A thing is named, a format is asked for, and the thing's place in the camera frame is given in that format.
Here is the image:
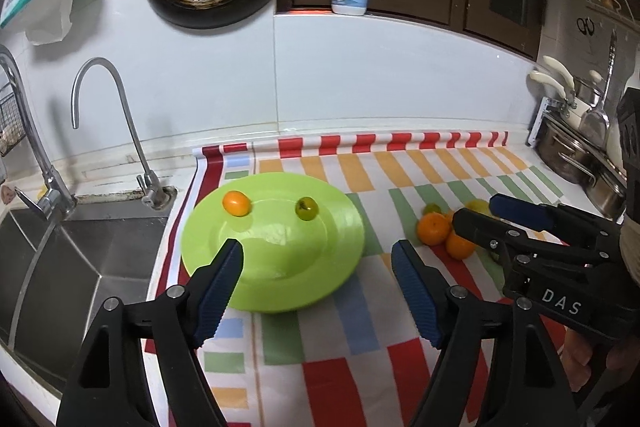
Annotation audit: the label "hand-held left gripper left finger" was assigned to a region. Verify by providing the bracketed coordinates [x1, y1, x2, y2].
[56, 238, 245, 427]

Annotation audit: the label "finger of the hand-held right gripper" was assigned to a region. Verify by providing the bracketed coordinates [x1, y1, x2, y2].
[489, 193, 623, 253]
[452, 208, 603, 269]

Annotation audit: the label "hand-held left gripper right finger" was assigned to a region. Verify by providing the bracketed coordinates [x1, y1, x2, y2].
[391, 238, 583, 427]

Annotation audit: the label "yellow-green pear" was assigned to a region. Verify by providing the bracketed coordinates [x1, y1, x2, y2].
[465, 199, 494, 218]

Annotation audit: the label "orange tangerine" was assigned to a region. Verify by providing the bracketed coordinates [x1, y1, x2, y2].
[417, 212, 452, 247]
[445, 231, 478, 260]

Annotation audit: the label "green plate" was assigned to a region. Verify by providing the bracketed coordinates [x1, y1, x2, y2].
[180, 173, 366, 314]

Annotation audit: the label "person's right hand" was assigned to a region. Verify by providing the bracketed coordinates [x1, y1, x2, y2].
[565, 327, 596, 393]

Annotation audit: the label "striped tablecloth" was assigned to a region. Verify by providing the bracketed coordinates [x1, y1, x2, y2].
[144, 131, 546, 427]

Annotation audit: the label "large steel pot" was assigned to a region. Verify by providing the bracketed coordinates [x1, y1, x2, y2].
[535, 114, 601, 185]

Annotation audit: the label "small orange kumquat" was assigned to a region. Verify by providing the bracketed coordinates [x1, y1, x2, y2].
[222, 190, 252, 218]

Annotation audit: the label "white dish rack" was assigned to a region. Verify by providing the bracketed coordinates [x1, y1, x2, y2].
[527, 97, 548, 148]

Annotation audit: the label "small dark green fruit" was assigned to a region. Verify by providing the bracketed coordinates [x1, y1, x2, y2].
[295, 197, 320, 222]

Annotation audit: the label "steel sink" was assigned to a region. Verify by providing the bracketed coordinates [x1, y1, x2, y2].
[0, 202, 171, 388]

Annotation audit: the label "gooseneck steel faucet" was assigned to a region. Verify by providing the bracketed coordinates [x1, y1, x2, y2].
[71, 57, 173, 212]

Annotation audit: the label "large chrome faucet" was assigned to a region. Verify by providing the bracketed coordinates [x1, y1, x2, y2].
[0, 44, 78, 220]

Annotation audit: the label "white plastic bag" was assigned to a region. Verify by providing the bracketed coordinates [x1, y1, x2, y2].
[25, 0, 96, 46]

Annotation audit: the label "cream-handled saucepan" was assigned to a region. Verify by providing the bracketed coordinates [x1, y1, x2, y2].
[529, 71, 576, 108]

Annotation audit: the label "white handled utensils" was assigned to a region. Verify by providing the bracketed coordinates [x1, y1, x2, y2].
[542, 56, 606, 108]

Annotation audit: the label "black wire basket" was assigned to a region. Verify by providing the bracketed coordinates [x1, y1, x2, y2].
[0, 82, 28, 158]

